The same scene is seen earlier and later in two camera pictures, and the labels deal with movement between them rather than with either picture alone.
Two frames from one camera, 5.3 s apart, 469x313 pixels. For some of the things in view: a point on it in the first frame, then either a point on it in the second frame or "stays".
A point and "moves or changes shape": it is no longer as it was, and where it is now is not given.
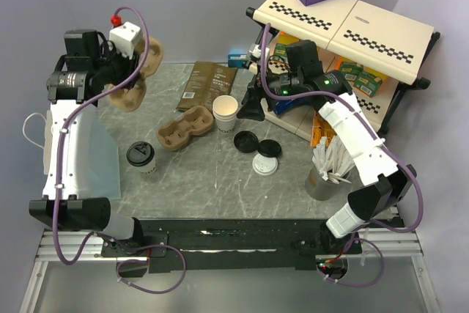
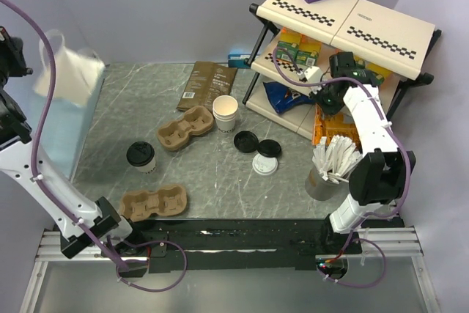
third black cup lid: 245,141 stays
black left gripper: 130,65 -> 11,47
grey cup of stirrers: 330,172 stays
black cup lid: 269,148 stays
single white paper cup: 147,168 moves or changes shape
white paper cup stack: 224,110 stays
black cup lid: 140,153 stays
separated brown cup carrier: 133,98 -> 138,205
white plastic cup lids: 264,166 stays
